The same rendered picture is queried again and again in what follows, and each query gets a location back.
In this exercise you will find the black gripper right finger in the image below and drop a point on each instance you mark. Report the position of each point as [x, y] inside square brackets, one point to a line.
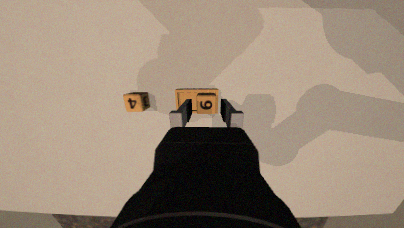
[229, 115]

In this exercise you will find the orange rectangular tray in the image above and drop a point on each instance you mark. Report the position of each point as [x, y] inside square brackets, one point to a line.
[182, 94]

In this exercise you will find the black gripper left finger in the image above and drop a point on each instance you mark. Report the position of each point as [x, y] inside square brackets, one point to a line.
[183, 114]

